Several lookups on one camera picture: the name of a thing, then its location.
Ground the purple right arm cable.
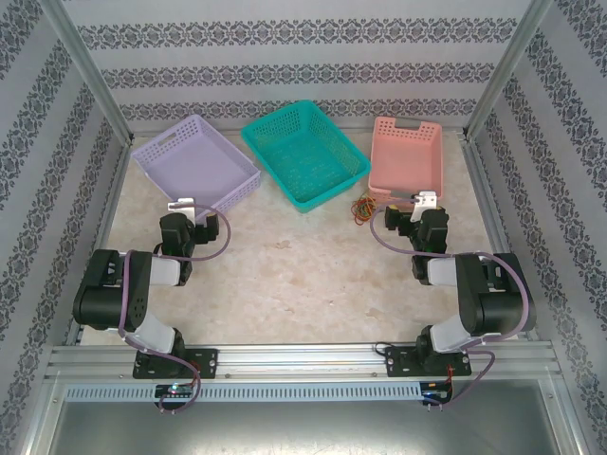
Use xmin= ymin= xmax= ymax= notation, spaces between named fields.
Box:
xmin=370 ymin=196 xmax=531 ymax=409

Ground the aluminium side rail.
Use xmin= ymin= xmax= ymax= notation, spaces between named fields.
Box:
xmin=462 ymin=132 xmax=542 ymax=342
xmin=64 ymin=135 xmax=137 ymax=347

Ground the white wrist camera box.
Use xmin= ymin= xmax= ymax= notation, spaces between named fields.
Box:
xmin=410 ymin=190 xmax=438 ymax=223
xmin=167 ymin=197 xmax=196 ymax=222

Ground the purple plastic basket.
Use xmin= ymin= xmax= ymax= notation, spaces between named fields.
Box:
xmin=130 ymin=114 xmax=263 ymax=217

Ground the yellow thin cable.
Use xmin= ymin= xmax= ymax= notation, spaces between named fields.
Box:
xmin=351 ymin=198 xmax=378 ymax=227

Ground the pink plastic basket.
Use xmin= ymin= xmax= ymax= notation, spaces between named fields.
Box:
xmin=367 ymin=116 xmax=447 ymax=203

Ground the teal plastic basket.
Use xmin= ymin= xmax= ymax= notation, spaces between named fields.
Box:
xmin=240 ymin=99 xmax=373 ymax=215

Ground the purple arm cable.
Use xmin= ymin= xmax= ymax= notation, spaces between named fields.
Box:
xmin=116 ymin=202 xmax=232 ymax=412
xmin=370 ymin=196 xmax=531 ymax=409

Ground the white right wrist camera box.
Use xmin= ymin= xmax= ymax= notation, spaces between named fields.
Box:
xmin=410 ymin=190 xmax=438 ymax=223

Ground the aluminium frame post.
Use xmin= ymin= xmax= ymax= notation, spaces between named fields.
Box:
xmin=40 ymin=0 xmax=135 ymax=143
xmin=462 ymin=0 xmax=554 ymax=138

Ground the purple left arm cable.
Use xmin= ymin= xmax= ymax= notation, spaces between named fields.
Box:
xmin=116 ymin=202 xmax=232 ymax=412

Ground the aluminium mounting rail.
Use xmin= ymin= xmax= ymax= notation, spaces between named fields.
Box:
xmin=46 ymin=343 xmax=559 ymax=380

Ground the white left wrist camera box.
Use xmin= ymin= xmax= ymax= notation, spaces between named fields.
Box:
xmin=167 ymin=197 xmax=196 ymax=222

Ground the grey slotted cable duct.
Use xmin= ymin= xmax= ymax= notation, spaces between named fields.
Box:
xmin=64 ymin=381 xmax=454 ymax=403

